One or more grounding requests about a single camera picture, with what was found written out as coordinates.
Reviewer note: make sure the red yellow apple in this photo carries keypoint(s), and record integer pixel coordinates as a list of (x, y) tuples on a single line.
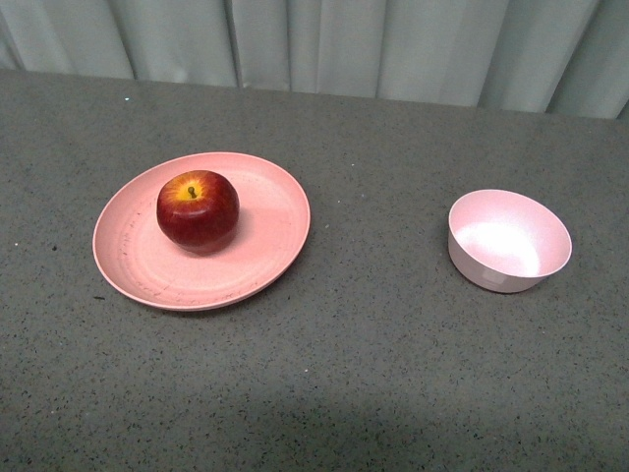
[(198, 210)]

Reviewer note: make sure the light pink bowl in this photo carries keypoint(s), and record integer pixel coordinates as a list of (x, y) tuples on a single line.
[(506, 242)]

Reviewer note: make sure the pink round plate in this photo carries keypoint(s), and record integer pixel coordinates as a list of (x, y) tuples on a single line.
[(138, 260)]

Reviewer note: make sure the grey-white pleated curtain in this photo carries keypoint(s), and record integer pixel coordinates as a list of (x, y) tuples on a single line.
[(566, 57)]

